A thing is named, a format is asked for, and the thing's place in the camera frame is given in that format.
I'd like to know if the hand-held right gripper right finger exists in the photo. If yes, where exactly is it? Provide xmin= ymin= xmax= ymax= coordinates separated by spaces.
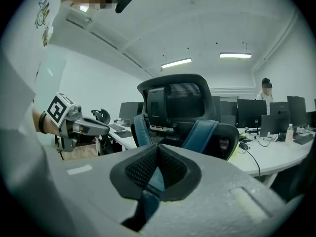
xmin=145 ymin=143 xmax=305 ymax=237

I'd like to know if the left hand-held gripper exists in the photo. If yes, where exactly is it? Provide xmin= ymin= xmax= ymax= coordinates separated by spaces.
xmin=46 ymin=92 xmax=111 ymax=153

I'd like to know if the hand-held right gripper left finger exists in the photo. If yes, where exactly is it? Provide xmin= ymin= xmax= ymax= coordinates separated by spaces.
xmin=42 ymin=143 xmax=159 ymax=237

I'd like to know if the black mesh office chair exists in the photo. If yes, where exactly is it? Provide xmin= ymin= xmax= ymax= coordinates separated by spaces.
xmin=120 ymin=73 xmax=240 ymax=233

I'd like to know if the person's left forearm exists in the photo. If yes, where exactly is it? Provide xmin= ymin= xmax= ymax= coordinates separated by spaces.
xmin=32 ymin=108 xmax=61 ymax=136

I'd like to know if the white desk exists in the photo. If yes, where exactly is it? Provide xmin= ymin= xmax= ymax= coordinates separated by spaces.
xmin=228 ymin=126 xmax=316 ymax=188
xmin=107 ymin=119 xmax=138 ymax=152

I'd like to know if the black mouse pad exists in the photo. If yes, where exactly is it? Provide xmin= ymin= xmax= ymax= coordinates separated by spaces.
xmin=115 ymin=130 xmax=133 ymax=139

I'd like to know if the black desktop screen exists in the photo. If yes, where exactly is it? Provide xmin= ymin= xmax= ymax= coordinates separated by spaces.
xmin=118 ymin=101 xmax=144 ymax=126

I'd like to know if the black wristband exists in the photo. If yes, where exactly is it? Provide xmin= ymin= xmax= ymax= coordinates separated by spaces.
xmin=38 ymin=111 xmax=48 ymax=134

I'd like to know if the row of black monitors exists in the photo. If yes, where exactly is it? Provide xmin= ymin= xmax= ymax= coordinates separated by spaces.
xmin=211 ymin=95 xmax=316 ymax=138

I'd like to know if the clear plastic bottle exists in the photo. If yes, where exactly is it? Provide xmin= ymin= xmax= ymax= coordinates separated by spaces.
xmin=285 ymin=123 xmax=295 ymax=143

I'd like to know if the long ceiling light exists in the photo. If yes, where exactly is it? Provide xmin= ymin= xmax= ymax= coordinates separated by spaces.
xmin=219 ymin=52 xmax=253 ymax=60
xmin=160 ymin=57 xmax=193 ymax=70

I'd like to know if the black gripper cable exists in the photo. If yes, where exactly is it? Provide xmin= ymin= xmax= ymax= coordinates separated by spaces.
xmin=54 ymin=134 xmax=65 ymax=160

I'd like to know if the black desk cable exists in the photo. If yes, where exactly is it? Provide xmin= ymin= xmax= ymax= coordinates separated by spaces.
xmin=241 ymin=143 xmax=262 ymax=178

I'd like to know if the black head-worn camera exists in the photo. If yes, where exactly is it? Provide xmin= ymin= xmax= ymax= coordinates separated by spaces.
xmin=114 ymin=0 xmax=133 ymax=14

